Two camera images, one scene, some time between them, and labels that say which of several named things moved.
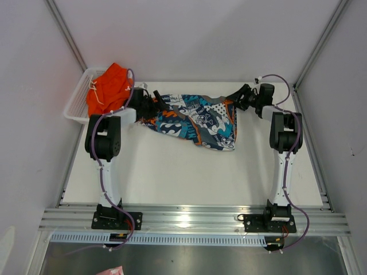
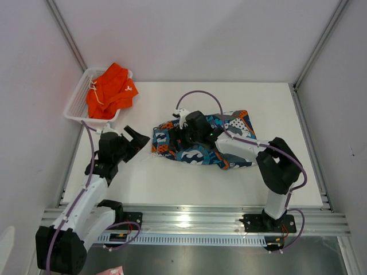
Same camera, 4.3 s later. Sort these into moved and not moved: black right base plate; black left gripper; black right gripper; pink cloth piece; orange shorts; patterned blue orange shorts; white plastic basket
Moved: patterned blue orange shorts; black right gripper; black left gripper
Not moved: pink cloth piece; orange shorts; white plastic basket; black right base plate
